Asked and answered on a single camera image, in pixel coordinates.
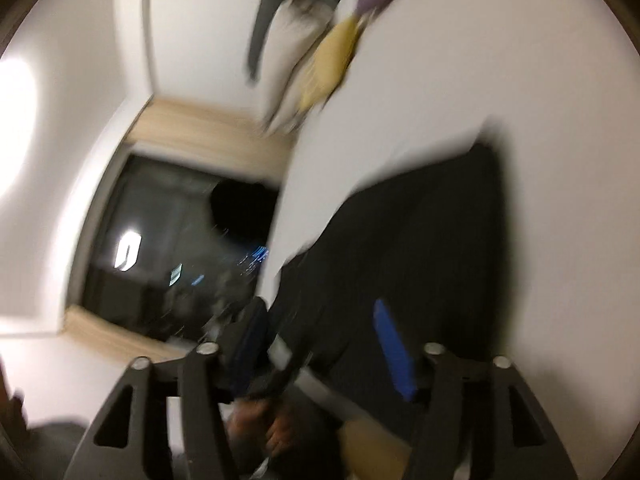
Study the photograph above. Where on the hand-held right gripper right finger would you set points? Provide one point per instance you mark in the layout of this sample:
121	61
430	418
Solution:
395	350

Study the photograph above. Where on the white bed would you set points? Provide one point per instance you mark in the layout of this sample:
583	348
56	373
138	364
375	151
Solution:
500	60

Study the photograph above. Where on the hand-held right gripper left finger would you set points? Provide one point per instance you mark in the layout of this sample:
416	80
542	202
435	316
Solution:
250	347

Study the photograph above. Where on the black pants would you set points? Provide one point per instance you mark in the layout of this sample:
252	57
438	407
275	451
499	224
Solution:
400	240

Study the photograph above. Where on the dark window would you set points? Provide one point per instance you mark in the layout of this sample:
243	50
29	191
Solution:
165	230

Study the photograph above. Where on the yellow patterned cushion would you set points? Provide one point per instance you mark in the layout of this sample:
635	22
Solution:
335	55

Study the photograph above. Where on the person's left hand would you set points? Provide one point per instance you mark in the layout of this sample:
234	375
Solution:
267	425

